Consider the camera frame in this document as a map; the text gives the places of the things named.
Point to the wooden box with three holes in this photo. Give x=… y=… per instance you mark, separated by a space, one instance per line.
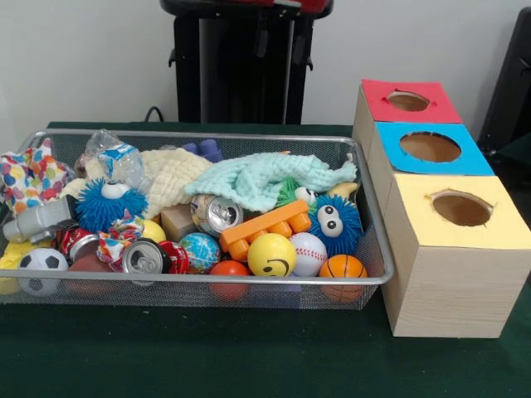
x=448 y=290

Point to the yellow smiley ball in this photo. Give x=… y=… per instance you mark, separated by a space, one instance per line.
x=271 y=253

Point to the blue spiky toy small eyes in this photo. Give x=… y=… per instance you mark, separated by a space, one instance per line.
x=97 y=209

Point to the mint green waffle cloth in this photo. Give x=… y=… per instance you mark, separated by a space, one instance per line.
x=257 y=178

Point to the shallow silver mesh bin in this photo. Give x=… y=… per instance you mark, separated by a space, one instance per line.
x=290 y=298

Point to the black flat panel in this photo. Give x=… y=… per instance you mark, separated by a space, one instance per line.
x=514 y=83

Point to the crushed clear plastic bottle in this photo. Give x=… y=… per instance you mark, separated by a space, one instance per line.
x=120 y=161

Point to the small orange basketball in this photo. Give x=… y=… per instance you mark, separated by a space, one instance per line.
x=342 y=267

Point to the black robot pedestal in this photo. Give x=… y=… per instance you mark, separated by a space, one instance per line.
x=240 y=62

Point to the grey crushed bottle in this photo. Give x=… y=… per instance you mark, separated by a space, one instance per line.
x=37 y=219

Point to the cream waffle cloth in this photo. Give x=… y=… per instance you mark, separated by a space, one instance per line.
x=174 y=174

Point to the blue spiky toy big eyes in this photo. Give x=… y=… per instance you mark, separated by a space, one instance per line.
x=342 y=242

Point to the small soccer ball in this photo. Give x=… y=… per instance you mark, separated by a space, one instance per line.
x=41 y=263

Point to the orange building block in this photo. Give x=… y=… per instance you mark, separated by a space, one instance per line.
x=257 y=232

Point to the dark green table cloth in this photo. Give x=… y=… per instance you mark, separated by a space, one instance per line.
x=207 y=352
x=518 y=151

